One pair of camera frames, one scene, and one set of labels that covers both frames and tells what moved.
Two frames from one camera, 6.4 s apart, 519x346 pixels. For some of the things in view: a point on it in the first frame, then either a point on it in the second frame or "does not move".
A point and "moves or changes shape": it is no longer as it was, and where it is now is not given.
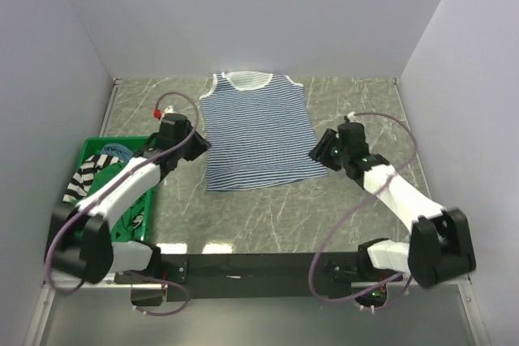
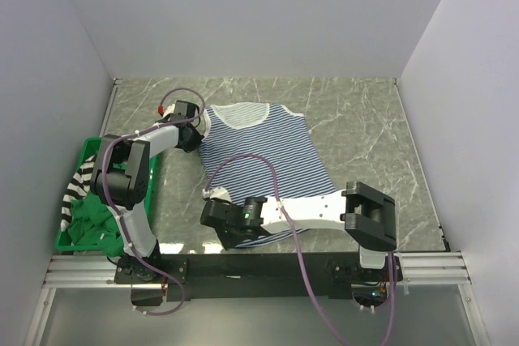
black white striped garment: [82, 178] does not move
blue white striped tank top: [259, 131] moves or changes shape
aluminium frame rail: [467, 287] does not move
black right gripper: [321, 151] -> [229, 243]
